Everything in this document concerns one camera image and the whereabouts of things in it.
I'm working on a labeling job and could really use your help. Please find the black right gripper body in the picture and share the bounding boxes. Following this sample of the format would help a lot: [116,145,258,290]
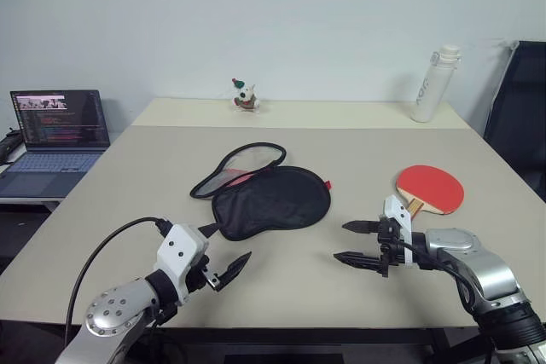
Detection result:
[374,216,407,279]

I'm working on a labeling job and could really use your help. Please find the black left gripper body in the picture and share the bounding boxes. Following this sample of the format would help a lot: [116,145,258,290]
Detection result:
[184,254,224,296]

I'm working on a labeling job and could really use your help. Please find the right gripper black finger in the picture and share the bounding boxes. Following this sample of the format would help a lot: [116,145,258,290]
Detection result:
[341,219,381,236]
[333,251,383,272]

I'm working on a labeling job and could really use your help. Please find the black zippered paddle case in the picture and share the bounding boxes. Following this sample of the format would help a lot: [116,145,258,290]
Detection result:
[189,142,334,243]

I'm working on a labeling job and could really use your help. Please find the red table tennis paddle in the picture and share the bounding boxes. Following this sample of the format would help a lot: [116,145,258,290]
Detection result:
[394,164,466,217]

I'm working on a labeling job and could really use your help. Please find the small white plush dog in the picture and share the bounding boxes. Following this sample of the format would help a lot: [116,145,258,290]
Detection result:
[230,78,263,114]

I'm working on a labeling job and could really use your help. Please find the white water bottle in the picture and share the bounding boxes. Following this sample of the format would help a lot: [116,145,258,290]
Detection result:
[409,43,464,124]

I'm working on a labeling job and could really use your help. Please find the black office chair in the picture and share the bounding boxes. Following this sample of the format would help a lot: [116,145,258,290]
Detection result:
[483,39,546,204]

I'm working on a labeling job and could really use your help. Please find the open blue-grey laptop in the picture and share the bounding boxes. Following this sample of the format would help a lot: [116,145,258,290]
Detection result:
[0,89,113,199]

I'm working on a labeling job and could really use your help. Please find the black bag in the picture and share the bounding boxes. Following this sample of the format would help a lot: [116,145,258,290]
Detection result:
[0,126,23,167]

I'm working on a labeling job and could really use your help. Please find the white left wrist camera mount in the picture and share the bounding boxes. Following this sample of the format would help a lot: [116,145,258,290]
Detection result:
[155,222,211,306]

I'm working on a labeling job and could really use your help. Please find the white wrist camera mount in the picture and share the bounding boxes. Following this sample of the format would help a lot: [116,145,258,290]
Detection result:
[155,222,211,306]
[382,194,415,269]

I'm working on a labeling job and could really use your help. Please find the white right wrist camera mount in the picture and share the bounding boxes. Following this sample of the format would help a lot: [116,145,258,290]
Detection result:
[382,194,415,269]

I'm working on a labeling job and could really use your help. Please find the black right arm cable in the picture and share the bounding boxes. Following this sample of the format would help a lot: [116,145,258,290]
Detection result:
[400,240,479,315]

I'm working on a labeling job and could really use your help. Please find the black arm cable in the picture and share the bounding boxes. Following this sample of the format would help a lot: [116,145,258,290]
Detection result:
[64,217,174,350]
[400,240,479,315]

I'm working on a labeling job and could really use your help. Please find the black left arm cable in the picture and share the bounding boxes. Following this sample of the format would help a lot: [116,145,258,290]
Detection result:
[64,217,174,350]

